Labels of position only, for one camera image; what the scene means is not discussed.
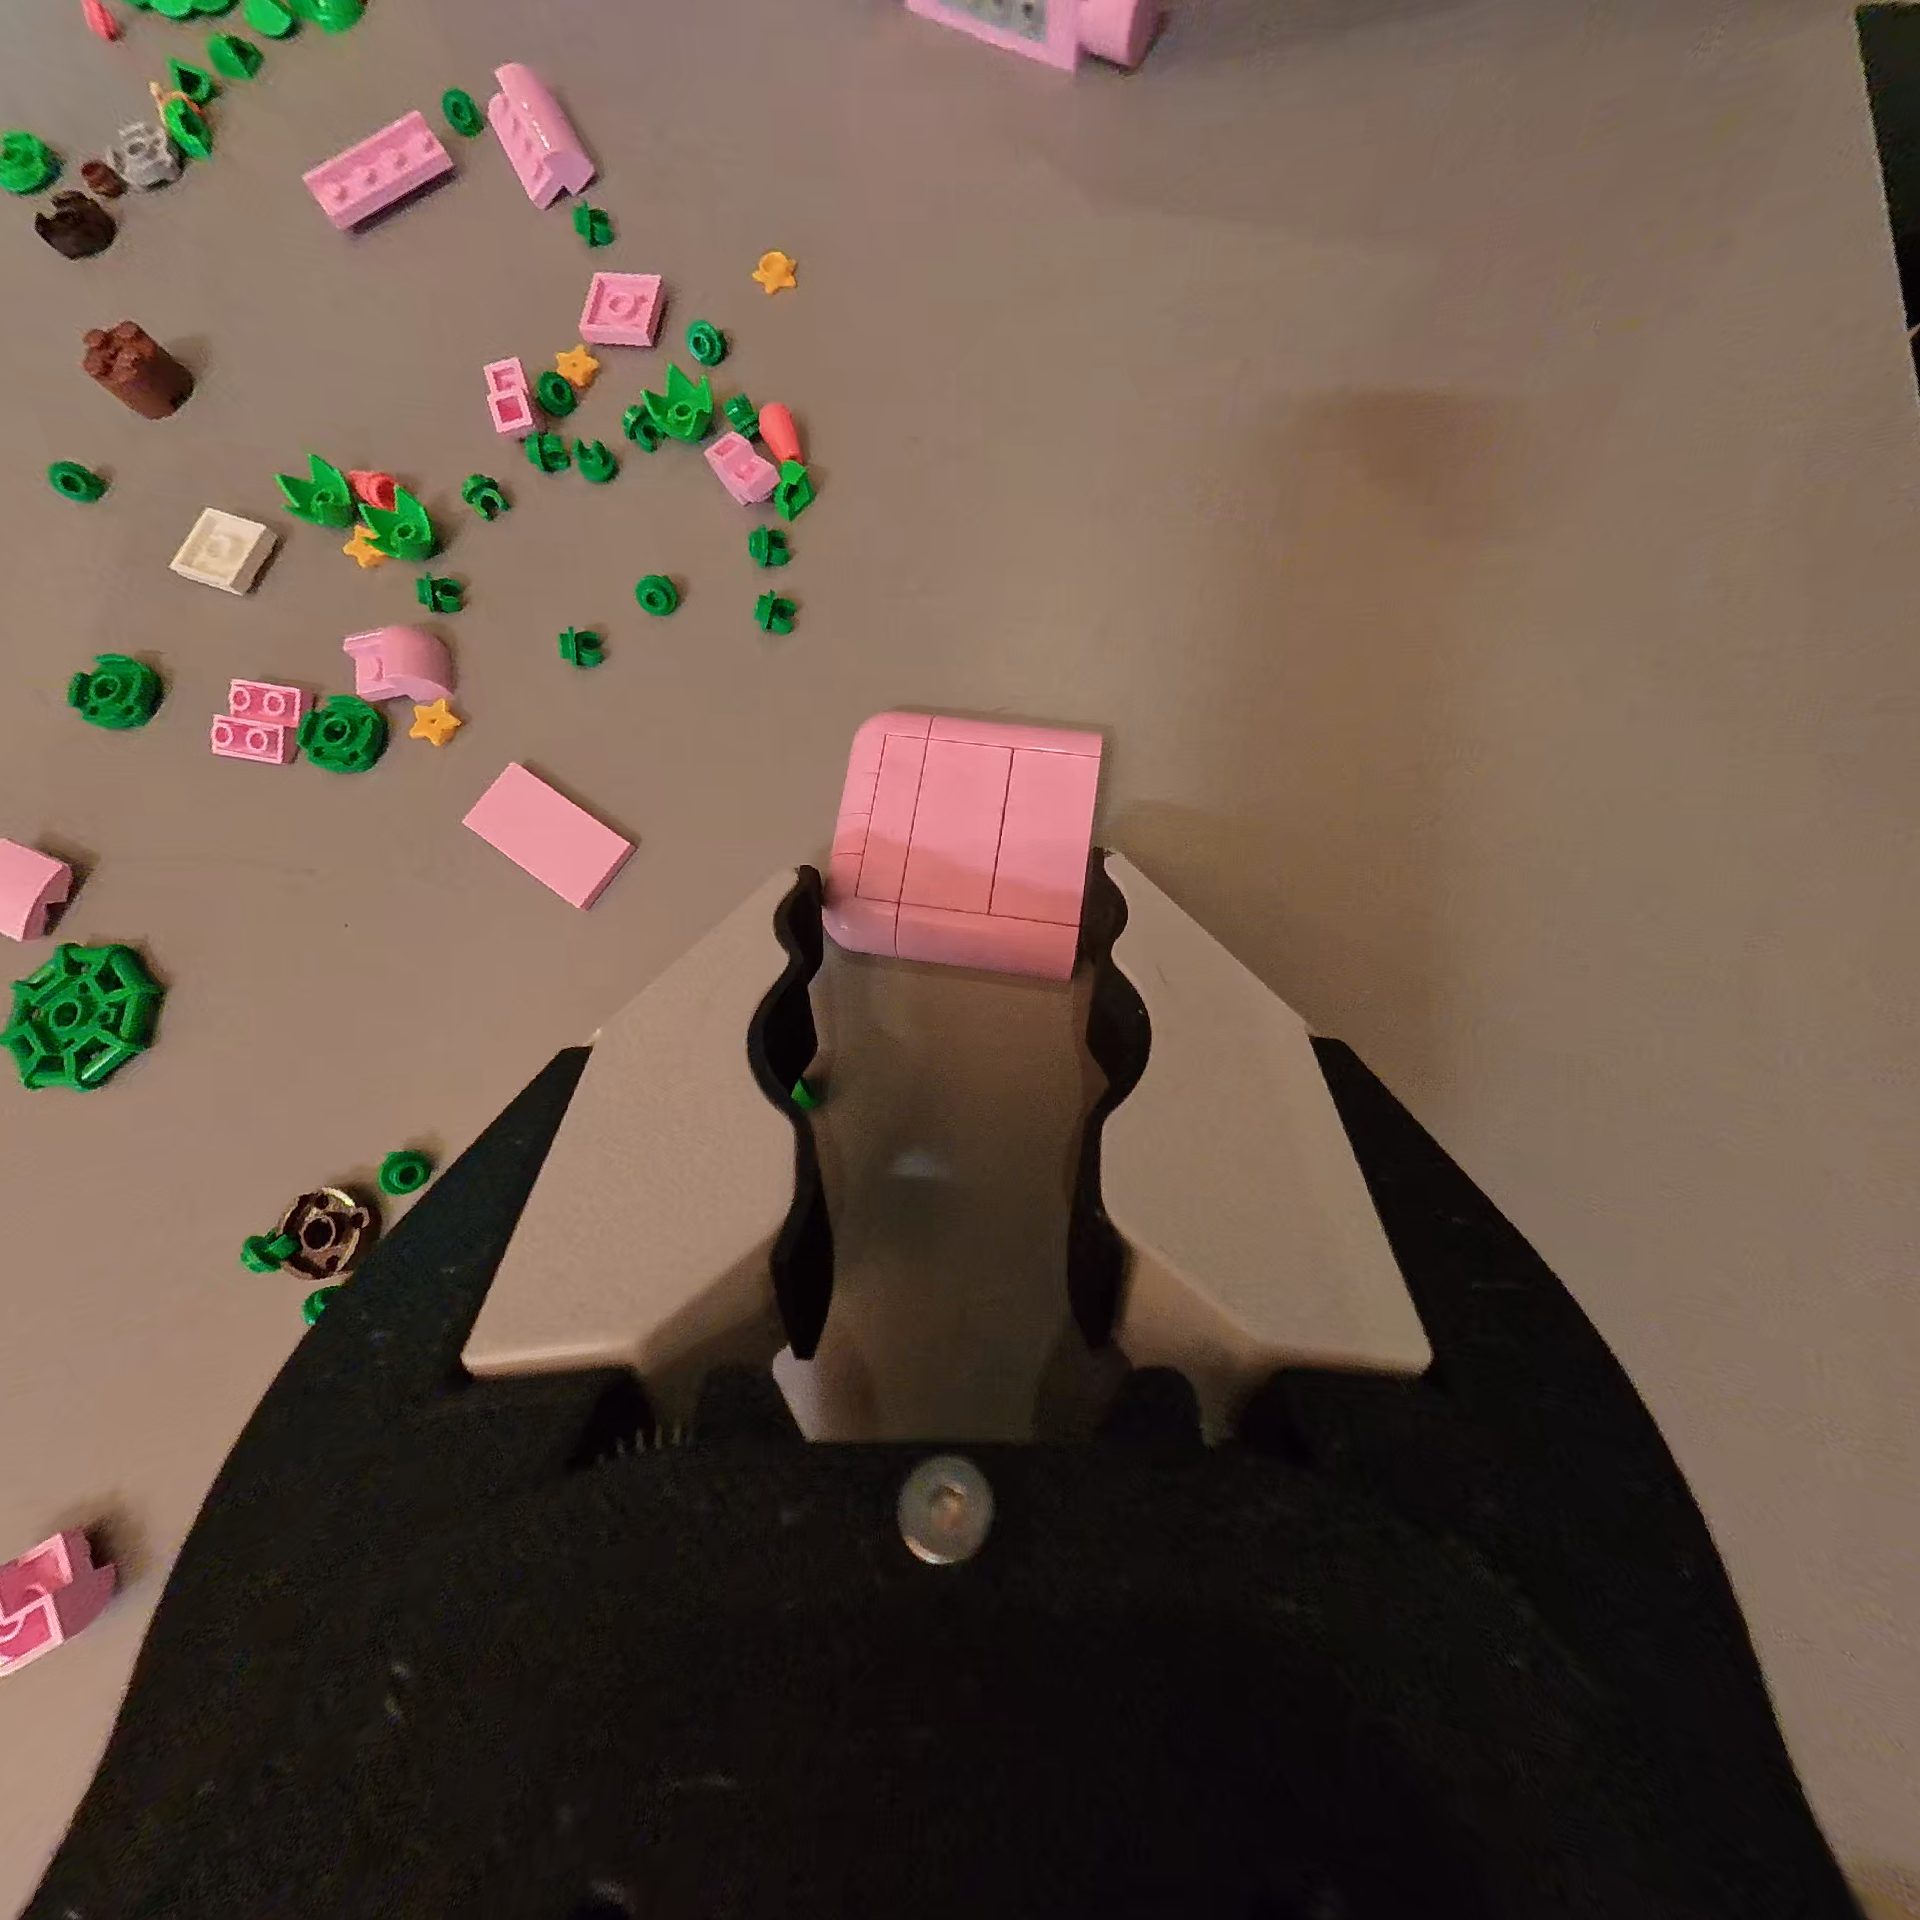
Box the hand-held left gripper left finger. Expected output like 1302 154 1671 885
462 862 833 1405

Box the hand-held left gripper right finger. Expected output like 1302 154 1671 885
1067 849 1432 1443

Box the pink square brick base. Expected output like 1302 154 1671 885
824 711 1106 982

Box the dark brown round plate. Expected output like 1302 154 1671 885
275 1189 376 1280

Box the pink flat rectangular tile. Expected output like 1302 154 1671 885
458 760 637 913

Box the green octagonal web piece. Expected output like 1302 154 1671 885
0 941 167 1094

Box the pink curved brick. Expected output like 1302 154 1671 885
342 624 454 705

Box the pink stepped studded plate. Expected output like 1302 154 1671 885
209 680 318 769

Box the pink curved slope tile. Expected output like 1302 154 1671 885
0 837 73 944

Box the pink corner panel brick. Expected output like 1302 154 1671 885
0 1528 119 1678

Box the white square plate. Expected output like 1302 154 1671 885
168 509 278 597

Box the brown round brick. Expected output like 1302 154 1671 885
82 321 195 419

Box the pink half cylinder brick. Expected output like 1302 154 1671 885
491 65 595 213

